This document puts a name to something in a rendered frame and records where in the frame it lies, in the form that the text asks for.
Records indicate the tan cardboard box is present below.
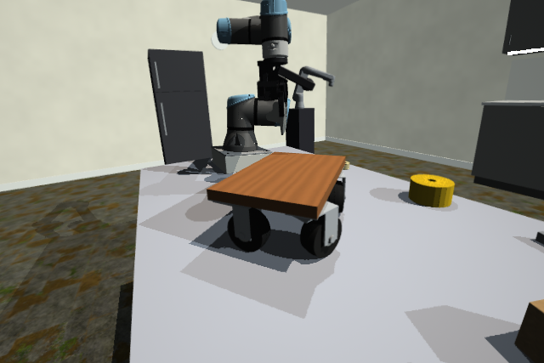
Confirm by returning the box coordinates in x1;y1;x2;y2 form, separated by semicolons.
514;299;544;363

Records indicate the yellow short cylinder with centre hole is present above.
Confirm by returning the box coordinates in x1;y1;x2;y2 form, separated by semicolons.
408;174;455;207

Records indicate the brown wooden dolly with black wheels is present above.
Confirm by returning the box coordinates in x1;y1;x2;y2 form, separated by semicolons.
207;152;346;258

